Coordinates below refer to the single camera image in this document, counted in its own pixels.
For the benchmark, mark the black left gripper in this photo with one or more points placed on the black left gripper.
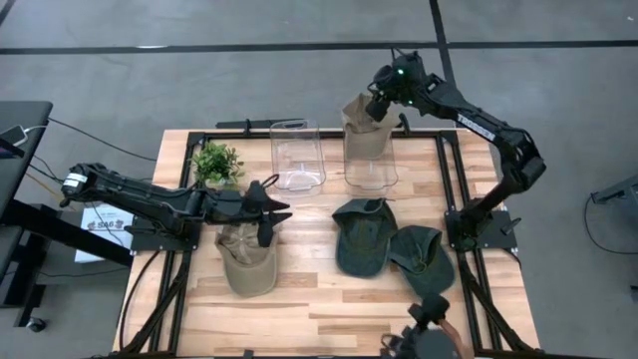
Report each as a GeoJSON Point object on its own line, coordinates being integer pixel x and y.
{"type": "Point", "coordinates": [249, 207]}

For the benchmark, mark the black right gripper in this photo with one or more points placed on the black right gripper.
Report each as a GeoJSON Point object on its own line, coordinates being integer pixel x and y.
{"type": "Point", "coordinates": [401, 80]}

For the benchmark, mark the beige baseball cap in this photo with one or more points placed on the beige baseball cap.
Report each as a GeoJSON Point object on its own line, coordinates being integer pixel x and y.
{"type": "Point", "coordinates": [366, 142]}
{"type": "Point", "coordinates": [246, 274]}

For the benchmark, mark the dark green baseball cap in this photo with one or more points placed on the dark green baseball cap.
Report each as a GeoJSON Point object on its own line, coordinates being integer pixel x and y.
{"type": "Point", "coordinates": [423, 269]}
{"type": "Point", "coordinates": [364, 244]}

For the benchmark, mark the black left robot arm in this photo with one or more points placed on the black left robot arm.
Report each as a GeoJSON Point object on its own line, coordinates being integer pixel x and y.
{"type": "Point", "coordinates": [129, 194]}

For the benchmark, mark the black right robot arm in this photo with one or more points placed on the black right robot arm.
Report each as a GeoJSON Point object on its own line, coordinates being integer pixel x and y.
{"type": "Point", "coordinates": [478, 119]}

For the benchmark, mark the clear plastic bin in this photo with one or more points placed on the clear plastic bin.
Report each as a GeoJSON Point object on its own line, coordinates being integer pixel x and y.
{"type": "Point", "coordinates": [371, 177]}
{"type": "Point", "coordinates": [299, 149]}

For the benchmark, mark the potted green plant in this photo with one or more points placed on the potted green plant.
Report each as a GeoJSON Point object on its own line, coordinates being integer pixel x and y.
{"type": "Point", "coordinates": [217, 162]}

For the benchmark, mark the white printed paper sheet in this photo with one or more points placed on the white printed paper sheet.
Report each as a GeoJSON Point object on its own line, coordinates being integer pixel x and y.
{"type": "Point", "coordinates": [102, 239]}

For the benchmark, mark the black desk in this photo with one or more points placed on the black desk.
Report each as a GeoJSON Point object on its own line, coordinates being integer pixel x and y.
{"type": "Point", "coordinates": [20, 164]}

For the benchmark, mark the black caster wheel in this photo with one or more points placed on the black caster wheel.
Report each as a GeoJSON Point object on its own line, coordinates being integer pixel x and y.
{"type": "Point", "coordinates": [36, 324]}

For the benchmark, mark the smartphone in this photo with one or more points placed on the smartphone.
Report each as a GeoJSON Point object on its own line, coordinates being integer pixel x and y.
{"type": "Point", "coordinates": [12, 134]}

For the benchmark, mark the black aluminium table frame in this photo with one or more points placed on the black aluminium table frame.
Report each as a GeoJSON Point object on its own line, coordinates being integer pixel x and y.
{"type": "Point", "coordinates": [331, 134]}

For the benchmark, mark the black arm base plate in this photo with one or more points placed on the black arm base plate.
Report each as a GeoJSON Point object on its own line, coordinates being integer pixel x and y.
{"type": "Point", "coordinates": [498, 234]}
{"type": "Point", "coordinates": [149, 243]}

